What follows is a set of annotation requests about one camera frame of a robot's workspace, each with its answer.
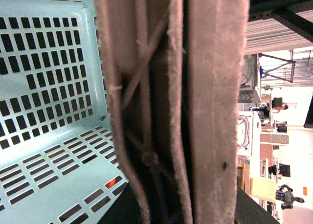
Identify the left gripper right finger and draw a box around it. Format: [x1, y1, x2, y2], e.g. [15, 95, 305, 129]
[187, 0, 250, 224]

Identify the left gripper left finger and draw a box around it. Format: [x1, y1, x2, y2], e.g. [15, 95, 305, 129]
[94, 0, 193, 224]

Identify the light blue plastic basket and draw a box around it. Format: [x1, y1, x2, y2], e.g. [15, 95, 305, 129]
[0, 0, 127, 224]

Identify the orange red apple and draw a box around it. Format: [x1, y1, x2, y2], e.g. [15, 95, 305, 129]
[105, 179, 116, 189]

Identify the black video camera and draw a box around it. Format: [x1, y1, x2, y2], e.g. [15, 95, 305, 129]
[275, 184, 305, 210]

